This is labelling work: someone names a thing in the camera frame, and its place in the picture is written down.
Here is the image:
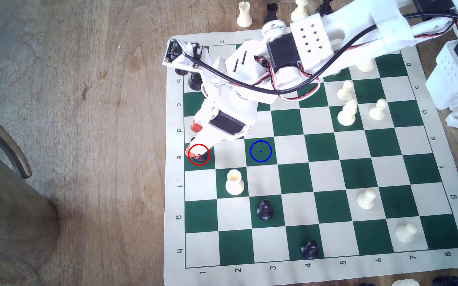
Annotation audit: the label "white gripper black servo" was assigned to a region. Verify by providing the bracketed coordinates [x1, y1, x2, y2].
[188, 55, 260, 157]

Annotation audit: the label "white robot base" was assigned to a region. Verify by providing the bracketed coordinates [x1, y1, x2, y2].
[425, 0, 458, 136]

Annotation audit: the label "black chess queen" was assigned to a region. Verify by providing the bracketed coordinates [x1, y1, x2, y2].
[188, 73, 204, 91]

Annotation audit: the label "black chess pawn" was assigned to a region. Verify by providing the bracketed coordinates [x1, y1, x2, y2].
[301, 239, 319, 261]
[256, 199, 274, 221]
[263, 3, 279, 24]

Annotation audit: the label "white chess rook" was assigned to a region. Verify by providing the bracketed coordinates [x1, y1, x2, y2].
[237, 1, 253, 28]

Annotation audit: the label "green and white chess mat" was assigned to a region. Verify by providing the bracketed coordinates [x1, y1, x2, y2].
[162, 30, 458, 286]

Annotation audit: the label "white chess bishop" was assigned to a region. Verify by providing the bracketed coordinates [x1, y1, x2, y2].
[337, 99, 359, 127]

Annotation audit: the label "white chess pawn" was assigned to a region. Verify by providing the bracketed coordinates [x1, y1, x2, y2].
[395, 222, 418, 244]
[369, 98, 389, 121]
[357, 189, 377, 210]
[337, 79, 355, 102]

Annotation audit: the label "white pawn on f2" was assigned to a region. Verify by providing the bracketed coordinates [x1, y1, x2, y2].
[225, 169, 245, 196]

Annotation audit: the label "curved metal chair bar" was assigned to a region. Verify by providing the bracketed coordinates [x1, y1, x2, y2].
[0, 97, 33, 180]

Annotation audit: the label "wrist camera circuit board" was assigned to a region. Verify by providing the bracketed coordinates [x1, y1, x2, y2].
[162, 37, 210, 76]

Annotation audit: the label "red white black servo wires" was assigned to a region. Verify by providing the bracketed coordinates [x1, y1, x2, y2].
[412, 22, 458, 40]
[255, 56, 322, 102]

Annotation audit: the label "white cloth tape strap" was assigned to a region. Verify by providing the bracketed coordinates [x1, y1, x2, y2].
[370, 0, 417, 52]

